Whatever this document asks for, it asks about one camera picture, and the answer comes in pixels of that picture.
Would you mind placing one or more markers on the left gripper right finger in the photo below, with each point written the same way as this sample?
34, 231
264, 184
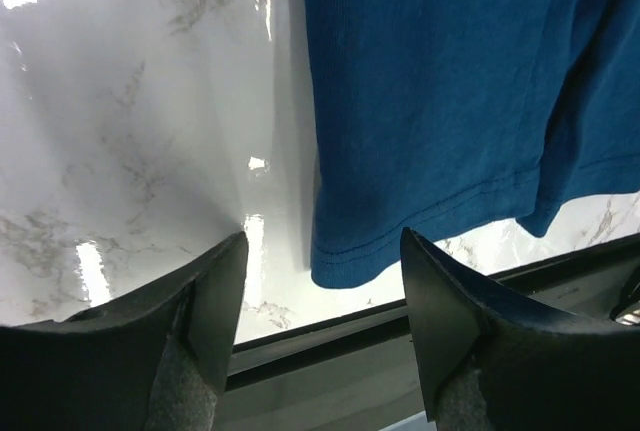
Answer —
553, 345

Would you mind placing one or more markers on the navy blue printed t-shirt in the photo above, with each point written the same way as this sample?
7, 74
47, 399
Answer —
446, 115

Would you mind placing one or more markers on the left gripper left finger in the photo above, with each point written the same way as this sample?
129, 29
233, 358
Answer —
156, 358

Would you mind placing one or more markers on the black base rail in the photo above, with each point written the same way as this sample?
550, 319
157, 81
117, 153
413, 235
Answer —
358, 372

